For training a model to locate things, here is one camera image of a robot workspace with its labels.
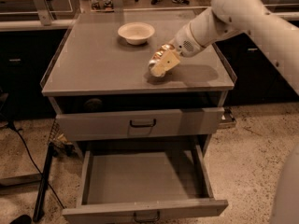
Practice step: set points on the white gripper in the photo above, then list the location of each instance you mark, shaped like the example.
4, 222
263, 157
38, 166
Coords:
184, 44

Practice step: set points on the orange soda can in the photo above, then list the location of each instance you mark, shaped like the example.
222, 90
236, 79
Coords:
163, 60

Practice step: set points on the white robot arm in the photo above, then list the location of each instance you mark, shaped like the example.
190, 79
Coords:
277, 39

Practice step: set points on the grey top drawer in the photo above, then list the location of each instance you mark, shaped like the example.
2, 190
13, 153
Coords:
140, 124

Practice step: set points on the grey drawer cabinet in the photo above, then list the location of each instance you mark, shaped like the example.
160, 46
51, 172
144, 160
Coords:
98, 71

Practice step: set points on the grey open middle drawer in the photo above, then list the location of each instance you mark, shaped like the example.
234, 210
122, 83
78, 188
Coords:
144, 187

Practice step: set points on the white bowl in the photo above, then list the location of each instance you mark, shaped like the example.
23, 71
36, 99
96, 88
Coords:
136, 33

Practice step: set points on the long counter with dark cabinets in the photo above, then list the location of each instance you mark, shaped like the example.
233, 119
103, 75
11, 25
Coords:
26, 56

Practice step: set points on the black metal floor bar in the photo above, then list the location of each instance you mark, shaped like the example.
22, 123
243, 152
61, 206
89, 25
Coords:
43, 186

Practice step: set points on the wire basket with items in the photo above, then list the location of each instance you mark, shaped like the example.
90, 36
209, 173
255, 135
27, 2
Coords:
59, 141

